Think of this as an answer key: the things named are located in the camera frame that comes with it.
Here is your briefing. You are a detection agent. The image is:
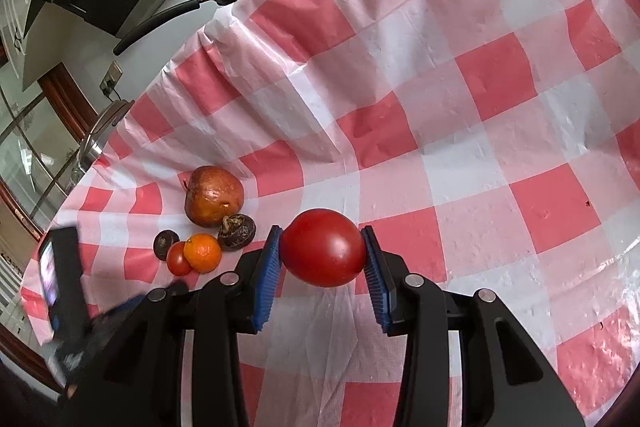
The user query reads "dark mangosteen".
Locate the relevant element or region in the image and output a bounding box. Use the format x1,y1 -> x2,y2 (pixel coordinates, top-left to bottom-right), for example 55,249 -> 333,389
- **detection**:
217,213 -> 256,251

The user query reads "red tomato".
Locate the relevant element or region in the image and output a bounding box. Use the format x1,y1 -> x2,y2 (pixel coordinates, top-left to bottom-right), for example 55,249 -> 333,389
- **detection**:
166,242 -> 192,277
279,208 -> 367,287

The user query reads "dark purple fruit behind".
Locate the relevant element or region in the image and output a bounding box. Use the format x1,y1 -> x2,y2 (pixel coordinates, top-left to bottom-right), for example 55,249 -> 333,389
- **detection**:
152,230 -> 180,262

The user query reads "small orange middle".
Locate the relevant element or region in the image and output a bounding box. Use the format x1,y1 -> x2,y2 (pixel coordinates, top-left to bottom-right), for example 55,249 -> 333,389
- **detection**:
183,233 -> 222,274

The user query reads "red pomegranate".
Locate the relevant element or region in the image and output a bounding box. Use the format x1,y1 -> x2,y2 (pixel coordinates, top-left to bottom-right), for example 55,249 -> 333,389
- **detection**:
184,166 -> 244,228

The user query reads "silver cooking pot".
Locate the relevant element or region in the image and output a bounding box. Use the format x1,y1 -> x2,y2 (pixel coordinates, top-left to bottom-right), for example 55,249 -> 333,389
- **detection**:
76,100 -> 134,173

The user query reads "red white checkered tablecloth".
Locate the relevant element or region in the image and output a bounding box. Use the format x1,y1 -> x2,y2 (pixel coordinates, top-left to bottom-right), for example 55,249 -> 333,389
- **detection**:
54,0 -> 639,425

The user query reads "brown wooden door frame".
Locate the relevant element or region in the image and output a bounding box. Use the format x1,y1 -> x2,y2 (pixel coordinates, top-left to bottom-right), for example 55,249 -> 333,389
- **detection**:
38,62 -> 98,143

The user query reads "wall power socket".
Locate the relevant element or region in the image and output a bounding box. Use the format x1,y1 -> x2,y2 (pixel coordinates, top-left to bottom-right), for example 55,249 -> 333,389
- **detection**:
100,61 -> 122,98

